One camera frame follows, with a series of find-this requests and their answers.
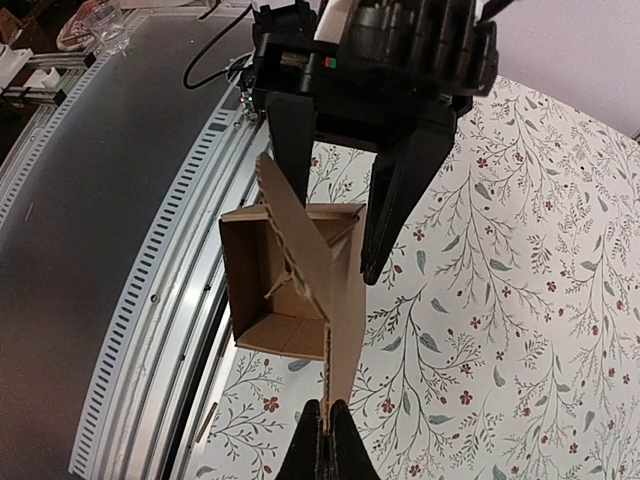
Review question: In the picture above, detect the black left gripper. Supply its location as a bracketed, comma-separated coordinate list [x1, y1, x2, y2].
[254, 1, 499, 285]

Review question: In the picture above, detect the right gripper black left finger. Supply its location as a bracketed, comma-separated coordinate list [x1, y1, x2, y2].
[279, 399, 324, 480]

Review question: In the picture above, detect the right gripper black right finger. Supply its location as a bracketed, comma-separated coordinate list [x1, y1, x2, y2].
[325, 400, 380, 480]

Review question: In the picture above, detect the brown cardboard box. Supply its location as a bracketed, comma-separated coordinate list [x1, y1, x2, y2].
[219, 153, 366, 418]

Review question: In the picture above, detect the floral patterned table cloth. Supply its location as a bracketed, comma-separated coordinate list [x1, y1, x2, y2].
[184, 74, 640, 480]

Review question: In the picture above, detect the clear plastic cup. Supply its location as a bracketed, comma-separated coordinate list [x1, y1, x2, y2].
[83, 1, 130, 55]

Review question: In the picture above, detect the aluminium front rail base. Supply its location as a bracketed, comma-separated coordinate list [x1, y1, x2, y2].
[1, 7, 264, 479]

